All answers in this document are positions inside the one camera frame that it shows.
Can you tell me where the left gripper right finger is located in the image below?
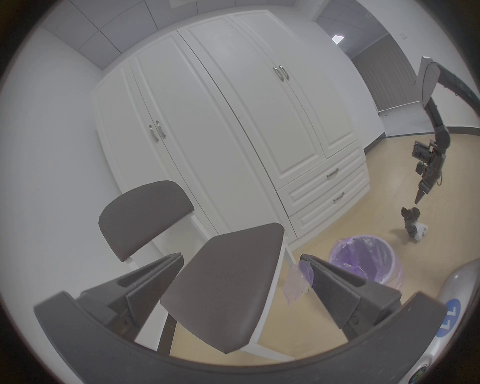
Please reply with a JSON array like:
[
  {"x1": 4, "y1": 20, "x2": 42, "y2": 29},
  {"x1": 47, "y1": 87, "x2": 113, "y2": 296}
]
[{"x1": 300, "y1": 253, "x2": 403, "y2": 342}]

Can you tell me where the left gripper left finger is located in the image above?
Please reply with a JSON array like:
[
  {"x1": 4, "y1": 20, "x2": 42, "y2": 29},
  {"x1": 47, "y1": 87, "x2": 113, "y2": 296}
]
[{"x1": 80, "y1": 252, "x2": 184, "y2": 342}]

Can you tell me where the purple plastic bag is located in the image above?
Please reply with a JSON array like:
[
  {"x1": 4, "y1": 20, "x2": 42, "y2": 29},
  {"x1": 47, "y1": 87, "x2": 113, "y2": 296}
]
[{"x1": 329, "y1": 235, "x2": 406, "y2": 291}]

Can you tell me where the purple plastic scrap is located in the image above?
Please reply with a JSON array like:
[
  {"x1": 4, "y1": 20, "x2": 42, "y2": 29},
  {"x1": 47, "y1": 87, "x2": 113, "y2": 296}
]
[{"x1": 283, "y1": 260, "x2": 314, "y2": 305}]

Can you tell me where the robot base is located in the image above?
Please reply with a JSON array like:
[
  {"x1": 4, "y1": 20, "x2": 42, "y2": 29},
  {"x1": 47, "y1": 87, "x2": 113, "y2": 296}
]
[{"x1": 401, "y1": 259, "x2": 480, "y2": 384}]

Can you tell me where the crumpled black plastic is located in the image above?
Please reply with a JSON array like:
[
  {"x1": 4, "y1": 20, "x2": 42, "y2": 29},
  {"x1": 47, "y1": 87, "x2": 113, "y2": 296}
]
[{"x1": 400, "y1": 206, "x2": 421, "y2": 237}]

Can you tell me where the white trash bin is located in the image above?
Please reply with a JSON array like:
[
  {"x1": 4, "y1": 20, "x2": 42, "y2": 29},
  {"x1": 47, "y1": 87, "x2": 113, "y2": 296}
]
[{"x1": 332, "y1": 240, "x2": 406, "y2": 290}]

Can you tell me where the grey and white chair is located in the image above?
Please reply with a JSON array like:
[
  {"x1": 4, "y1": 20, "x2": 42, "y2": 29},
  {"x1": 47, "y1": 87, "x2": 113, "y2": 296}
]
[{"x1": 98, "y1": 181, "x2": 301, "y2": 362}]

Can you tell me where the grey curtain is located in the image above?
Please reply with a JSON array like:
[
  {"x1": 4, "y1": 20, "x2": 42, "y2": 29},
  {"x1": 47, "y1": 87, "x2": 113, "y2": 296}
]
[{"x1": 352, "y1": 34, "x2": 430, "y2": 111}]

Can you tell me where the white wardrobe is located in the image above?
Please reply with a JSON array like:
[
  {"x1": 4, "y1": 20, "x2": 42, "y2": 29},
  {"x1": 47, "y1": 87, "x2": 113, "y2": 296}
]
[{"x1": 92, "y1": 10, "x2": 372, "y2": 250}]

